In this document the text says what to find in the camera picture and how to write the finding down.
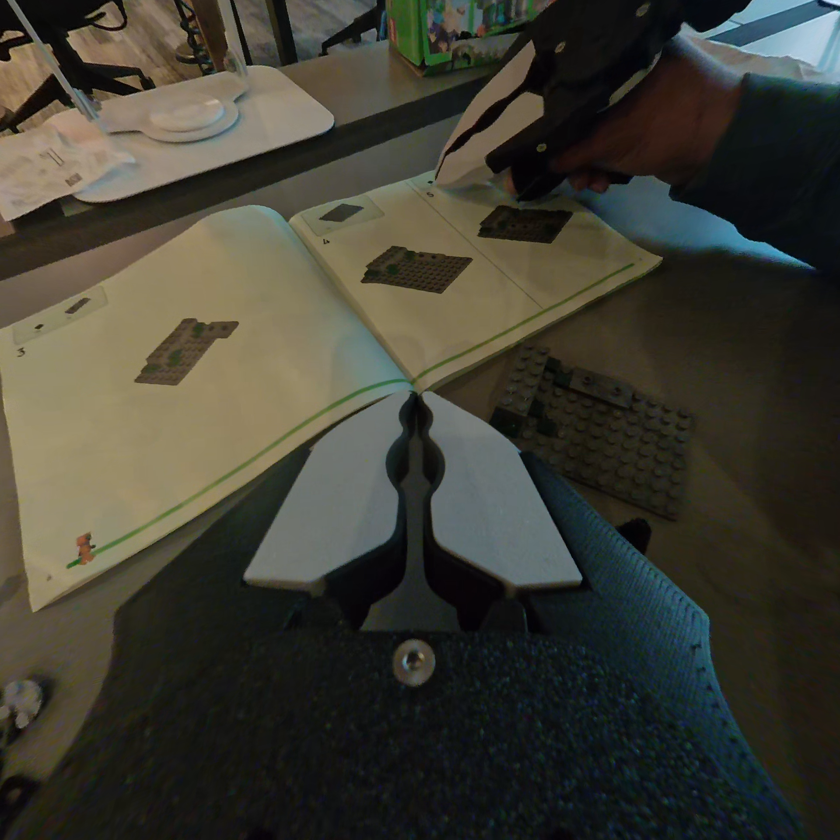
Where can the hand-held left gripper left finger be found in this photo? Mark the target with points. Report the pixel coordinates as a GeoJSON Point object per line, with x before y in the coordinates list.
{"type": "Point", "coordinates": [328, 512]}

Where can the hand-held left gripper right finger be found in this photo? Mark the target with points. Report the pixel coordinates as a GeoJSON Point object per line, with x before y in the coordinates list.
{"type": "Point", "coordinates": [505, 518]}

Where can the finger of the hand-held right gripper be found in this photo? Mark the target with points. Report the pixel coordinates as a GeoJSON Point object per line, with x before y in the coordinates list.
{"type": "Point", "coordinates": [499, 144]}
{"type": "Point", "coordinates": [492, 98]}

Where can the dark grey studded brick plate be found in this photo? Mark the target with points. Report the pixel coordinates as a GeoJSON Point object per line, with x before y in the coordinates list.
{"type": "Point", "coordinates": [623, 459]}

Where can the person's right forearm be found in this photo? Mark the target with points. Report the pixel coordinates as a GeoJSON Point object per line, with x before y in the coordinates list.
{"type": "Point", "coordinates": [787, 164]}

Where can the grey desk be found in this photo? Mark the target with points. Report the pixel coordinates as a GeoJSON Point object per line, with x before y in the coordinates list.
{"type": "Point", "coordinates": [722, 361]}

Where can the person's right hand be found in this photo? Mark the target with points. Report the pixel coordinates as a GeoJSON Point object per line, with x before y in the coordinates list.
{"type": "Point", "coordinates": [656, 131]}

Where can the green toy set box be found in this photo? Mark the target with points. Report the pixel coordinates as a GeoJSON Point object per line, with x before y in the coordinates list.
{"type": "Point", "coordinates": [407, 39]}

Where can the open instruction booklet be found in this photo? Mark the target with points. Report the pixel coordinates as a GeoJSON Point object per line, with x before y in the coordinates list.
{"type": "Point", "coordinates": [197, 459]}

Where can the black office chair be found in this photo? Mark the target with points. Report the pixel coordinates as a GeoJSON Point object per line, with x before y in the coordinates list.
{"type": "Point", "coordinates": [358, 26]}
{"type": "Point", "coordinates": [65, 59]}

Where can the white lamp base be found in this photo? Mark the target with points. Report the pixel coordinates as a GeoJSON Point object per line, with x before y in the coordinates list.
{"type": "Point", "coordinates": [275, 111]}

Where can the white printed paper sheet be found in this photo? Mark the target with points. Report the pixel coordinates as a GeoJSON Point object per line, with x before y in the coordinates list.
{"type": "Point", "coordinates": [39, 170]}

